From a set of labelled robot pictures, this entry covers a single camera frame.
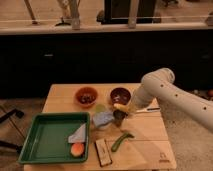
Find small green round object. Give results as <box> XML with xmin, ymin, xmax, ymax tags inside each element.
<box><xmin>95</xmin><ymin>104</ymin><xmax>106</xmax><ymax>113</ymax></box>

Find orange fruit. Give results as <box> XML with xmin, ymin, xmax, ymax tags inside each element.
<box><xmin>70</xmin><ymin>143</ymin><xmax>85</xmax><ymax>157</ymax></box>

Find black stand legs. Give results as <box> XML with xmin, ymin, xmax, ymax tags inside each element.
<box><xmin>0</xmin><ymin>105</ymin><xmax>25</xmax><ymax>154</ymax></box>

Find clutter on floor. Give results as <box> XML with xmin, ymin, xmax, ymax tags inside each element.
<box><xmin>193</xmin><ymin>90</ymin><xmax>213</xmax><ymax>101</ymax></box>

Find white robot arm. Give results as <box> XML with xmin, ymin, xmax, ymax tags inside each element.
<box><xmin>128</xmin><ymin>68</ymin><xmax>213</xmax><ymax>133</ymax></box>

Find grey folded cloth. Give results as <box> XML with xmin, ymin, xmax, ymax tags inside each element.
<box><xmin>68</xmin><ymin>124</ymin><xmax>86</xmax><ymax>143</ymax></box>

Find green plastic tray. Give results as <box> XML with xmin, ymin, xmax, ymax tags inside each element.
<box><xmin>18</xmin><ymin>112</ymin><xmax>90</xmax><ymax>164</ymax></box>

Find blue cloth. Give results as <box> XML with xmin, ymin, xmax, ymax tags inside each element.
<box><xmin>92</xmin><ymin>111</ymin><xmax>114</xmax><ymax>128</ymax></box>

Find metal cup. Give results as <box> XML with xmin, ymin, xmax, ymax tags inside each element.
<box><xmin>113</xmin><ymin>110</ymin><xmax>126</xmax><ymax>126</ymax></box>

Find knife with black handle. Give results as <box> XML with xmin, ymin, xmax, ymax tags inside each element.
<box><xmin>134</xmin><ymin>107</ymin><xmax>161</xmax><ymax>114</ymax></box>

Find yellow banana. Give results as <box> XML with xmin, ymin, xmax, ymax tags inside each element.
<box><xmin>113</xmin><ymin>103</ymin><xmax>129</xmax><ymax>114</ymax></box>

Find wooden table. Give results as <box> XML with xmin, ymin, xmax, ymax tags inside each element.
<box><xmin>24</xmin><ymin>83</ymin><xmax>177</xmax><ymax>171</ymax></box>

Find purple bowl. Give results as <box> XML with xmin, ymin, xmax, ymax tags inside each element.
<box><xmin>110</xmin><ymin>87</ymin><xmax>131</xmax><ymax>105</ymax></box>

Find orange bowl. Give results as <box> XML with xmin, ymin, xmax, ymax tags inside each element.
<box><xmin>75</xmin><ymin>87</ymin><xmax>98</xmax><ymax>108</ymax></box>

